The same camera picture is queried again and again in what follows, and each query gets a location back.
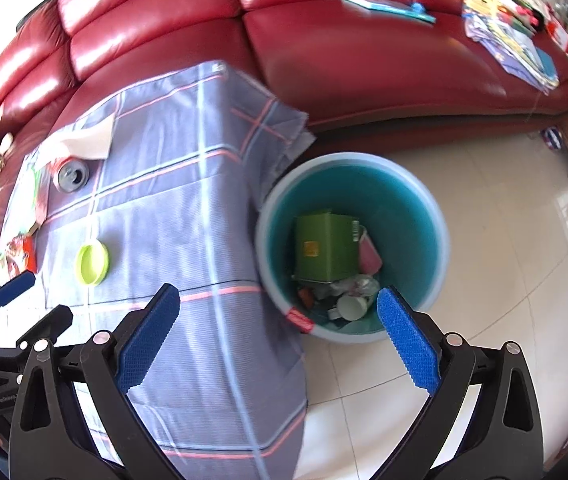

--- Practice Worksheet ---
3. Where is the pile of colourful books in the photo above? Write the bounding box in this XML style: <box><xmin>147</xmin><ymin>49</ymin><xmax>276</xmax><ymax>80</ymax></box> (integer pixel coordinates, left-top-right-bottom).
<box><xmin>461</xmin><ymin>0</ymin><xmax>562</xmax><ymax>93</ymax></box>

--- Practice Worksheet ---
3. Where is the red snack wrapper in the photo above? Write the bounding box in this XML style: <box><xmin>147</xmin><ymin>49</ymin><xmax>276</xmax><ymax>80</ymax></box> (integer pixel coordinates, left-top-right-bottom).
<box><xmin>0</xmin><ymin>235</ymin><xmax>38</xmax><ymax>281</ymax></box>

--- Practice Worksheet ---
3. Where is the green plastic lid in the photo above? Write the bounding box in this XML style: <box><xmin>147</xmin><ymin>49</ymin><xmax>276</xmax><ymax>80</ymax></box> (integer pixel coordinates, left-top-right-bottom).
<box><xmin>76</xmin><ymin>241</ymin><xmax>111</xmax><ymax>286</ymax></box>

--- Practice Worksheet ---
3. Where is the teal book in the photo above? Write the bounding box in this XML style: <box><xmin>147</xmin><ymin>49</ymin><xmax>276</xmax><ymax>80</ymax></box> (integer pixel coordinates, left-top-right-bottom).
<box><xmin>340</xmin><ymin>0</ymin><xmax>437</xmax><ymax>24</ymax></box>

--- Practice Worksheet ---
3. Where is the green cardboard box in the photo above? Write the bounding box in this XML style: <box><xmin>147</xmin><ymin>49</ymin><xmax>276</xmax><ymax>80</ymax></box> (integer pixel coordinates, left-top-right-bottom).
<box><xmin>291</xmin><ymin>212</ymin><xmax>362</xmax><ymax>283</ymax></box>

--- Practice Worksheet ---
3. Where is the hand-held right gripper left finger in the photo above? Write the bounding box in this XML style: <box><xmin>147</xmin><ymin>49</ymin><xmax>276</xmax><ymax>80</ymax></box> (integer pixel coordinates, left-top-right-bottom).
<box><xmin>8</xmin><ymin>282</ymin><xmax>182</xmax><ymax>480</ymax></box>

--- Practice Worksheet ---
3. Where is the red leather sofa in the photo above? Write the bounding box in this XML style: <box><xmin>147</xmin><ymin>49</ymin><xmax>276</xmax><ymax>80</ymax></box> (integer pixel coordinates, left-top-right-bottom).
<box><xmin>0</xmin><ymin>0</ymin><xmax>568</xmax><ymax>291</ymax></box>

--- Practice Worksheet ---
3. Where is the green snack wrapper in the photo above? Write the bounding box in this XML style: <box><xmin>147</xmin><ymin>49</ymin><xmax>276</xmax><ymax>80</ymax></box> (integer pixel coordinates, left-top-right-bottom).
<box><xmin>11</xmin><ymin>165</ymin><xmax>49</xmax><ymax>233</ymax></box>

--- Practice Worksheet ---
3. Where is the white jar green label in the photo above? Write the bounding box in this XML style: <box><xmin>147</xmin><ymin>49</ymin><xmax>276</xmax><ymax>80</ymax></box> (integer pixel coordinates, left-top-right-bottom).
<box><xmin>336</xmin><ymin>292</ymin><xmax>369</xmax><ymax>322</ymax></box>

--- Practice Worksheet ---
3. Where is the clear plastic bottle blue label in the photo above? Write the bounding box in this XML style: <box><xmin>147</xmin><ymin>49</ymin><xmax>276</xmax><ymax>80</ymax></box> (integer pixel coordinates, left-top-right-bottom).
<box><xmin>309</xmin><ymin>275</ymin><xmax>381</xmax><ymax>306</ymax></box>

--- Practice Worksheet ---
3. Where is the pink paper cup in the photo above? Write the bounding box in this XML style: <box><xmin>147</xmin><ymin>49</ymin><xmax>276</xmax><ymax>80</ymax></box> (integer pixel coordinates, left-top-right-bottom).
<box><xmin>356</xmin><ymin>225</ymin><xmax>383</xmax><ymax>275</ymax></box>

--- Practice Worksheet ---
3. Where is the white paper napkin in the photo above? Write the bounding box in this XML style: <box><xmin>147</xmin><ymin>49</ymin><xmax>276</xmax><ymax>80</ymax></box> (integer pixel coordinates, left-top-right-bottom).
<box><xmin>58</xmin><ymin>115</ymin><xmax>115</xmax><ymax>161</ymax></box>

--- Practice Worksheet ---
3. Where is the red soda can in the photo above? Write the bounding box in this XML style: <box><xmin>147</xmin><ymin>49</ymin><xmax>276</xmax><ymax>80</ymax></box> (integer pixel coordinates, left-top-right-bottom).
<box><xmin>55</xmin><ymin>157</ymin><xmax>89</xmax><ymax>193</ymax></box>

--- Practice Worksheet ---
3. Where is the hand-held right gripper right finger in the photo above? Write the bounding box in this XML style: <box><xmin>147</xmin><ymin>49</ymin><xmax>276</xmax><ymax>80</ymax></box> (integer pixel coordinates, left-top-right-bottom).
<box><xmin>371</xmin><ymin>286</ymin><xmax>547</xmax><ymax>480</ymax></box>

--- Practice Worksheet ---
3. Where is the grey plaid blanket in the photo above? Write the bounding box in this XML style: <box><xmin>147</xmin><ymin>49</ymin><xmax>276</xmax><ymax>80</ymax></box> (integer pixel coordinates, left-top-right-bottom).
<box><xmin>0</xmin><ymin>60</ymin><xmax>315</xmax><ymax>480</ymax></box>

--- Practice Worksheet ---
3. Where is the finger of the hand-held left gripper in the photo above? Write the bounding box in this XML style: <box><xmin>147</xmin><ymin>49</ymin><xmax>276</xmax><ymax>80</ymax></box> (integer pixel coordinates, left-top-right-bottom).
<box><xmin>14</xmin><ymin>305</ymin><xmax>74</xmax><ymax>351</ymax></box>
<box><xmin>0</xmin><ymin>271</ymin><xmax>37</xmax><ymax>333</ymax></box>

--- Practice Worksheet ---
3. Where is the teal plastic bucket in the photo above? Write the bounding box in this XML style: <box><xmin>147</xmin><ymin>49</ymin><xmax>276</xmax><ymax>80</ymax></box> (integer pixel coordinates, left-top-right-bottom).
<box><xmin>255</xmin><ymin>152</ymin><xmax>451</xmax><ymax>345</ymax></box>

